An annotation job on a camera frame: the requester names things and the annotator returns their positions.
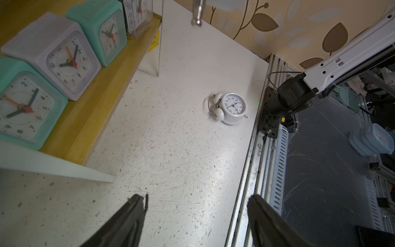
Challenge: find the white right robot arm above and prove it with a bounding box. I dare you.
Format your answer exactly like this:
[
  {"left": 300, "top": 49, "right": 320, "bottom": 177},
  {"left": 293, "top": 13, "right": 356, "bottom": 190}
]
[{"left": 263, "top": 9, "right": 395, "bottom": 117}]

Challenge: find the metal rail base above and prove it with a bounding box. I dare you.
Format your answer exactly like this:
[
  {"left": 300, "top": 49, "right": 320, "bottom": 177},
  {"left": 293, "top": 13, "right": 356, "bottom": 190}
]
[{"left": 225, "top": 55, "right": 291, "bottom": 247}]

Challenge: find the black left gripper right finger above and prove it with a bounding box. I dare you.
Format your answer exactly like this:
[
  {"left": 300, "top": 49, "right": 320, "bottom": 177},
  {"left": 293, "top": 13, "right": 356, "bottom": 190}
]
[{"left": 247, "top": 194, "right": 310, "bottom": 247}]

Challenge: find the teal square alarm clock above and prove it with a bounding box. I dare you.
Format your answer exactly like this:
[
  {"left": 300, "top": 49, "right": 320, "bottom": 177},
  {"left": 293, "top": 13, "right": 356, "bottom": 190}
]
[{"left": 1, "top": 56, "right": 68, "bottom": 150}]

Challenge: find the yellow power socket cube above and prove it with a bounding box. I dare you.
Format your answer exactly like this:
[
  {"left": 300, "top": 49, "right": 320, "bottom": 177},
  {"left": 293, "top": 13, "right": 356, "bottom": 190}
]
[{"left": 147, "top": 30, "right": 160, "bottom": 52}]

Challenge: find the white square alarm clock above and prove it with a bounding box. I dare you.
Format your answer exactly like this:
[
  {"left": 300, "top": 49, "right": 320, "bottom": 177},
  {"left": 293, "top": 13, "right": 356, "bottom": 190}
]
[{"left": 1, "top": 12, "right": 101, "bottom": 101}]

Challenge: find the clear square alarm clock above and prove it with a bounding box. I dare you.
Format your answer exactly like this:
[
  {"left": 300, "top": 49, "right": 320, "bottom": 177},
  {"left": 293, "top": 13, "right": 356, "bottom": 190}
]
[{"left": 120, "top": 0, "right": 153, "bottom": 39}]

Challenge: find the white round clock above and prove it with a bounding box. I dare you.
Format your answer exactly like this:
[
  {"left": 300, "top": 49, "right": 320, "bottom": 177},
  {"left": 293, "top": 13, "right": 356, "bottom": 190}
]
[{"left": 207, "top": 92, "right": 248, "bottom": 126}]

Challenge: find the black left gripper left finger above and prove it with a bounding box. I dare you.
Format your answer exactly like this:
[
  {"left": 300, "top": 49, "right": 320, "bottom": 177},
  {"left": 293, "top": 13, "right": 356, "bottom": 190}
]
[{"left": 82, "top": 194, "right": 148, "bottom": 247}]

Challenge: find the wooden two-tier shelf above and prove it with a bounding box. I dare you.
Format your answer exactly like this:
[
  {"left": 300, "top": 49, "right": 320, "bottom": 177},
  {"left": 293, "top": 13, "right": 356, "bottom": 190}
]
[{"left": 1, "top": 14, "right": 162, "bottom": 183}]

